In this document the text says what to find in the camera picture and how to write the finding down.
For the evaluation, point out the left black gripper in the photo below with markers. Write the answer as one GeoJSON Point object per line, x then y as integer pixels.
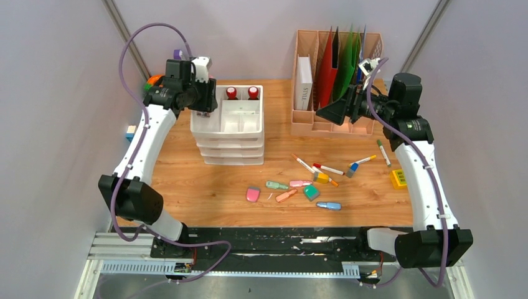
{"type": "Point", "coordinates": [209, 101]}

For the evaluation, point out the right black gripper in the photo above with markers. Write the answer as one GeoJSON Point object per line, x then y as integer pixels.
{"type": "Point", "coordinates": [335, 112]}

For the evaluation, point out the red black stamp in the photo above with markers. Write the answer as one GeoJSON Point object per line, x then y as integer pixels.
{"type": "Point", "coordinates": [231, 93]}

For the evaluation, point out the red folder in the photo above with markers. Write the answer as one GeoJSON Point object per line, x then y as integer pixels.
{"type": "Point", "coordinates": [328, 69]}

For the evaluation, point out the white plastic drawer unit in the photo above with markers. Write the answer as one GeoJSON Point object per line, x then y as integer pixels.
{"type": "Point", "coordinates": [232, 135]}

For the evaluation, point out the white hardcover book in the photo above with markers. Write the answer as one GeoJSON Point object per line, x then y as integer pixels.
{"type": "Point", "coordinates": [303, 83]}

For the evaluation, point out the pink plastic file organizer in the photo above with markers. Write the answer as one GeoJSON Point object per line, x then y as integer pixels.
{"type": "Point", "coordinates": [306, 123]}

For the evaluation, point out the red round stamp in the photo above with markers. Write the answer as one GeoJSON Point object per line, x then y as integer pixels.
{"type": "Point", "coordinates": [253, 93]}

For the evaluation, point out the blue folder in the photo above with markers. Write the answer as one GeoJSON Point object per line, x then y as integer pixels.
{"type": "Point", "coordinates": [360, 55]}

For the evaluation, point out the green folder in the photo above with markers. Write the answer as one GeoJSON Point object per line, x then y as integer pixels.
{"type": "Point", "coordinates": [350, 49]}

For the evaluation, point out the pink mini highlighter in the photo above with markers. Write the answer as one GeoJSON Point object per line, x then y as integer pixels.
{"type": "Point", "coordinates": [300, 183]}

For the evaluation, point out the green mini highlighter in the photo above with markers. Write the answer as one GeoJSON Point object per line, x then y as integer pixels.
{"type": "Point", "coordinates": [276, 185]}

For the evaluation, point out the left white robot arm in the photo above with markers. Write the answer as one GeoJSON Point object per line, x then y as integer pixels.
{"type": "Point", "coordinates": [127, 191]}

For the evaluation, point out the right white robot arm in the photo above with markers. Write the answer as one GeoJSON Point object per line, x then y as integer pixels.
{"type": "Point", "coordinates": [436, 239]}

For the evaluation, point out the yellow cap white marker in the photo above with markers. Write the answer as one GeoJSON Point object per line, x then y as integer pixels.
{"type": "Point", "coordinates": [364, 160]}

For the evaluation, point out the blue grey eraser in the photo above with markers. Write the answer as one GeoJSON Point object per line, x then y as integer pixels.
{"type": "Point", "coordinates": [352, 170]}

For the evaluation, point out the red cap white marker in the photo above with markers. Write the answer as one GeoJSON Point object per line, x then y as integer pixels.
{"type": "Point", "coordinates": [339, 172]}

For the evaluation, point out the orange tape dispenser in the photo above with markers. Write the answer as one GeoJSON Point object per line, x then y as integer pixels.
{"type": "Point", "coordinates": [155, 80]}

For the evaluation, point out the green cap white marker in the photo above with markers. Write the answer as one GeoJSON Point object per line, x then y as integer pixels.
{"type": "Point", "coordinates": [384, 153]}

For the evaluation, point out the yellow mini highlighter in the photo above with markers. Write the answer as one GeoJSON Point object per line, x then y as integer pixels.
{"type": "Point", "coordinates": [321, 178]}

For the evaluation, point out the blue white small block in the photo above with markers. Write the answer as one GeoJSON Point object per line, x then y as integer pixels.
{"type": "Point", "coordinates": [130, 132]}

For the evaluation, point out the teal eraser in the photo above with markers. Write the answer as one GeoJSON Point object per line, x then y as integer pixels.
{"type": "Point", "coordinates": [311, 192]}

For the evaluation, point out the yellow small crate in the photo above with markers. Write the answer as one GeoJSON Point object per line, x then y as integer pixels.
{"type": "Point", "coordinates": [397, 179]}

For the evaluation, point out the blue mini highlighter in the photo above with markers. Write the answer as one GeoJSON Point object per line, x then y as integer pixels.
{"type": "Point", "coordinates": [333, 206]}

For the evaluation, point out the pink eraser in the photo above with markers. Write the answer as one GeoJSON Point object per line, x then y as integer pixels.
{"type": "Point", "coordinates": [252, 194]}

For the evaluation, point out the orange mini highlighter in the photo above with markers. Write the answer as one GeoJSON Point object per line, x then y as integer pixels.
{"type": "Point", "coordinates": [285, 195]}

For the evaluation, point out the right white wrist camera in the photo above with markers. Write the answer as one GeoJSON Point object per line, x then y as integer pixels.
{"type": "Point", "coordinates": [368, 65]}

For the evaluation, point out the purple object at wall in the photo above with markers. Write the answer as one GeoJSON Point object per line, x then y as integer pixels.
{"type": "Point", "coordinates": [178, 54]}

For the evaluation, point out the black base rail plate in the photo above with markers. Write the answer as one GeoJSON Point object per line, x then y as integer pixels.
{"type": "Point", "coordinates": [273, 249]}

